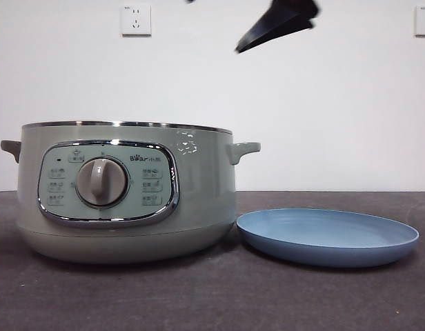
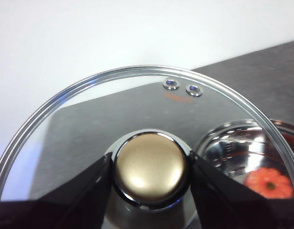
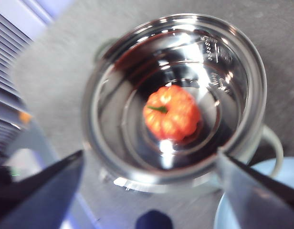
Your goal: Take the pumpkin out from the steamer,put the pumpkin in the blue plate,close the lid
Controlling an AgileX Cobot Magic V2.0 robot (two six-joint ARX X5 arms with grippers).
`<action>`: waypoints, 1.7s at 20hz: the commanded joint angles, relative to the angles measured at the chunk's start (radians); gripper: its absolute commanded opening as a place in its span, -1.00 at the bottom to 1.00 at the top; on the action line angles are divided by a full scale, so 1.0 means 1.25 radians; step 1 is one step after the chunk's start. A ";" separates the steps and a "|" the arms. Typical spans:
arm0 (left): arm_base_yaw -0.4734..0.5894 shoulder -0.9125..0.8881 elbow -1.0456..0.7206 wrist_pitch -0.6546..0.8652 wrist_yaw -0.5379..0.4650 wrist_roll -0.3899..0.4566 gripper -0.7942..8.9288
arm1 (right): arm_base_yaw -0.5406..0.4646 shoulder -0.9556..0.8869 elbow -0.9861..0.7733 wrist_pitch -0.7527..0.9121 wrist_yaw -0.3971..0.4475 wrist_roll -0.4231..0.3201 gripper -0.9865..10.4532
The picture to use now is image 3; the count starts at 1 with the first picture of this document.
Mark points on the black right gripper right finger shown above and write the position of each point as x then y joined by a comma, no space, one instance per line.
261,205

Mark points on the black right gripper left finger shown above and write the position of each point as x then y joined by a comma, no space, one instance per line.
34,205

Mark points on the orange toy pumpkin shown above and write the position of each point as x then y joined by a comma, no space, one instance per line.
173,117

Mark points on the blue plate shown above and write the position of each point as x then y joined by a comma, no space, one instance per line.
291,171

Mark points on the pale green electric steamer pot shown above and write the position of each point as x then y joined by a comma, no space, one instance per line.
108,95

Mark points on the small dark rounded object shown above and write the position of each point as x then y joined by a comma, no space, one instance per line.
154,220

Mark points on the white ribbed panel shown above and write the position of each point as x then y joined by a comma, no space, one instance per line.
6,59

